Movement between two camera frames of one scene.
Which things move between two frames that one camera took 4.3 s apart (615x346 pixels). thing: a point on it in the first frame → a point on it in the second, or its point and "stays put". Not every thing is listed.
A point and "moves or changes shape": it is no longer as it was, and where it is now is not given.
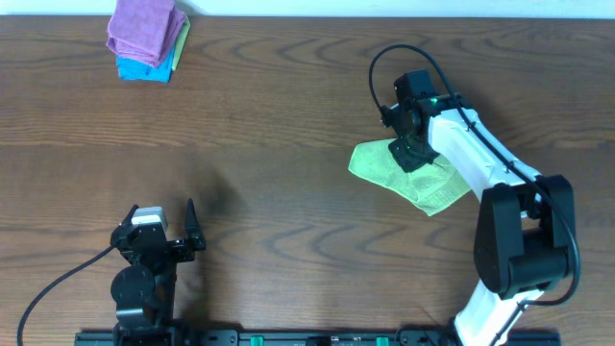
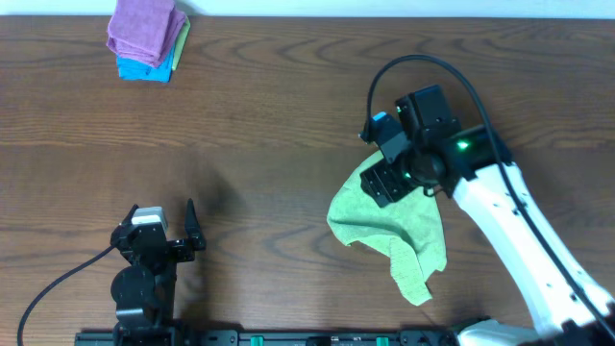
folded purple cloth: (144, 30) stays put
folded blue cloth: (131, 69) stays put
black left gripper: (157, 246) stays put
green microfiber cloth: (432, 185) moves or changes shape
